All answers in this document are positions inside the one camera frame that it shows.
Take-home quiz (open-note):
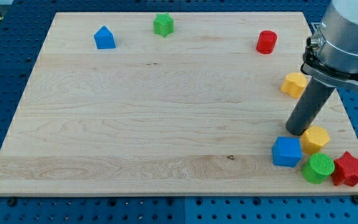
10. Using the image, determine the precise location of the blue house-shaped block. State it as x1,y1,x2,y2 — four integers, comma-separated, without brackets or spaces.
94,26,116,49

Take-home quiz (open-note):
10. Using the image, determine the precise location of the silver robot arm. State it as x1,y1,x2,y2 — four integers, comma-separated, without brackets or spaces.
285,0,358,136

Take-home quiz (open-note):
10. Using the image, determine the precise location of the red cylinder block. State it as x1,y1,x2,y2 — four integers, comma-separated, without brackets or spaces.
256,30,278,54

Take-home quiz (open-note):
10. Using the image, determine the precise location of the green star block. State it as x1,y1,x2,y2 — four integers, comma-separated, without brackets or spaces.
153,13,174,37

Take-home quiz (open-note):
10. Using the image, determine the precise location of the blue cube block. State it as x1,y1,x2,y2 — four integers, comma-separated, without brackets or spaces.
272,137,303,167

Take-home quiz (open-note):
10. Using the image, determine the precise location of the green cylinder block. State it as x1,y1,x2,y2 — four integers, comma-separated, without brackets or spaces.
301,152,335,184

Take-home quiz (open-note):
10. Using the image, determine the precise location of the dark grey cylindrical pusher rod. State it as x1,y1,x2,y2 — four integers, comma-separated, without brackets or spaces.
285,78,334,136

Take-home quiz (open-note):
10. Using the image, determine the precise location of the yellow hexagon block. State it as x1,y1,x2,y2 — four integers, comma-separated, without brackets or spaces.
300,125,331,155

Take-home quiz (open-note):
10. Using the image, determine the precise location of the red star block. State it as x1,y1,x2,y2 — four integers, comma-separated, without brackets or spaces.
331,151,358,187

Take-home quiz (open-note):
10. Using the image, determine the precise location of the wooden board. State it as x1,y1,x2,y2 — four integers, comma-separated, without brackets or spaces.
0,12,358,197

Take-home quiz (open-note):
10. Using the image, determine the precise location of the yellow heart-shaped block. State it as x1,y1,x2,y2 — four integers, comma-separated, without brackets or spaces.
280,73,307,98

